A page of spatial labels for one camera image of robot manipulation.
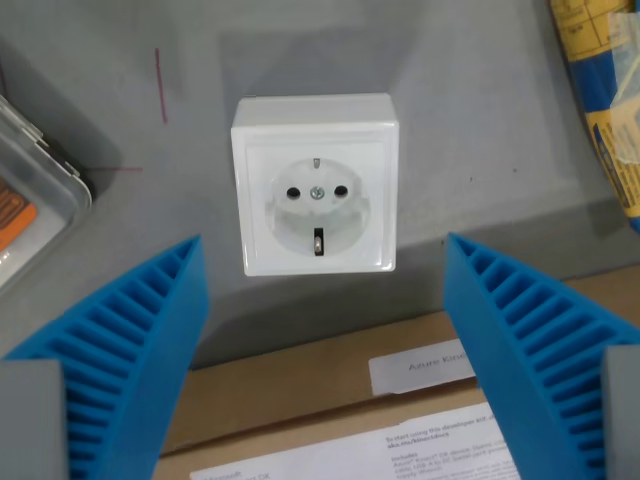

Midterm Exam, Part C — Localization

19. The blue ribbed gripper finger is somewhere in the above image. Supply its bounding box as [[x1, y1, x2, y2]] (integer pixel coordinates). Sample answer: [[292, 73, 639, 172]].
[[443, 232, 640, 480], [0, 233, 210, 480]]

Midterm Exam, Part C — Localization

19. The clear plastic screwdriver bit case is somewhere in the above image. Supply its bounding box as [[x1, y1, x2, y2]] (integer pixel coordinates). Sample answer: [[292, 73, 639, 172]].
[[0, 93, 94, 297]]

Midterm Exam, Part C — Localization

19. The yellow and blue packet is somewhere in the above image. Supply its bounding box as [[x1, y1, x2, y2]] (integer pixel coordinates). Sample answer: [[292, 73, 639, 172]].
[[549, 0, 640, 219]]

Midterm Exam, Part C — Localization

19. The white wall socket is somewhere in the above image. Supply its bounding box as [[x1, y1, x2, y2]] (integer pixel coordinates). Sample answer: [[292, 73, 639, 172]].
[[230, 92, 401, 277]]

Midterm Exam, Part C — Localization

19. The brown cardboard Azure Kinect box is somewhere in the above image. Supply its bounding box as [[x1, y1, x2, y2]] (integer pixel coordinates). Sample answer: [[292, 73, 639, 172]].
[[153, 271, 640, 480]]

